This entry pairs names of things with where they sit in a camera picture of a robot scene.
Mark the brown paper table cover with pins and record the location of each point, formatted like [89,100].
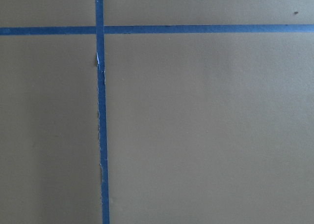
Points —
[156,111]

